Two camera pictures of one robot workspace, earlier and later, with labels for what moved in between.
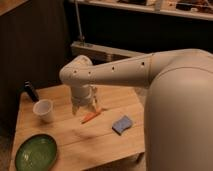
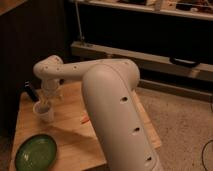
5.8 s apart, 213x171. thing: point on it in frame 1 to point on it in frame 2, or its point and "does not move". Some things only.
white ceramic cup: [44, 109] does not move
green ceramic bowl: [37, 152] does not move
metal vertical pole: [79, 22] does not move
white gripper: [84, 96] to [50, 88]
